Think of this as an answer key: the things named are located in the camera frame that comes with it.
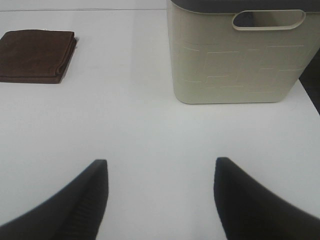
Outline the beige plastic bin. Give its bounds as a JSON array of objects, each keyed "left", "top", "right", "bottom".
[{"left": 166, "top": 0, "right": 320, "bottom": 104}]

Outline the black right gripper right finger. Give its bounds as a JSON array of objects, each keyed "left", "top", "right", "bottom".
[{"left": 213, "top": 157, "right": 320, "bottom": 240}]

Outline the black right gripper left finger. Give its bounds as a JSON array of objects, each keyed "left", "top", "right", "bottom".
[{"left": 0, "top": 159, "right": 109, "bottom": 240}]

